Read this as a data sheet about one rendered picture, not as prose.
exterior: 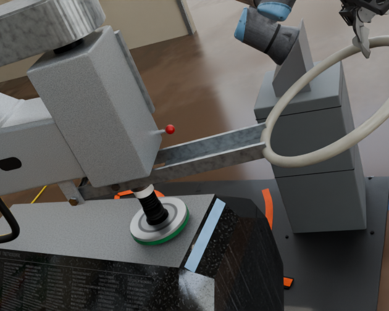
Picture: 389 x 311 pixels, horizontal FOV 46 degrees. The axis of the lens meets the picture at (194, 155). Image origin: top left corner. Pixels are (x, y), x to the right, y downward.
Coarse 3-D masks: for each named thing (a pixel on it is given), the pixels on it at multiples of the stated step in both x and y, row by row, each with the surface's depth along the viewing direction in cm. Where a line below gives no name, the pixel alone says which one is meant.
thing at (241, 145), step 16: (240, 128) 144; (256, 128) 143; (192, 144) 149; (208, 144) 148; (224, 144) 148; (240, 144) 145; (256, 144) 133; (160, 160) 155; (176, 160) 152; (192, 160) 139; (208, 160) 138; (224, 160) 138; (240, 160) 137; (160, 176) 144; (176, 176) 144; (80, 192) 153; (96, 192) 152; (112, 192) 151
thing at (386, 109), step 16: (352, 48) 139; (320, 64) 146; (304, 80) 148; (288, 96) 148; (272, 112) 146; (384, 112) 105; (272, 128) 144; (368, 128) 106; (336, 144) 109; (352, 144) 108; (272, 160) 126; (288, 160) 119; (304, 160) 115; (320, 160) 112
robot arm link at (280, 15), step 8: (240, 0) 141; (248, 0) 138; (256, 0) 134; (264, 0) 131; (272, 0) 129; (280, 0) 129; (288, 0) 129; (264, 8) 130; (272, 8) 130; (280, 8) 129; (288, 8) 130; (264, 16) 137; (272, 16) 132; (280, 16) 131
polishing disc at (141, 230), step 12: (168, 204) 167; (180, 204) 165; (144, 216) 166; (180, 216) 159; (132, 228) 163; (144, 228) 160; (156, 228) 158; (168, 228) 156; (144, 240) 156; (156, 240) 155
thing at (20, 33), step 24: (24, 0) 126; (48, 0) 113; (72, 0) 115; (96, 0) 123; (0, 24) 117; (24, 24) 116; (48, 24) 115; (72, 24) 116; (96, 24) 121; (0, 48) 121; (24, 48) 120; (48, 48) 119; (72, 48) 126
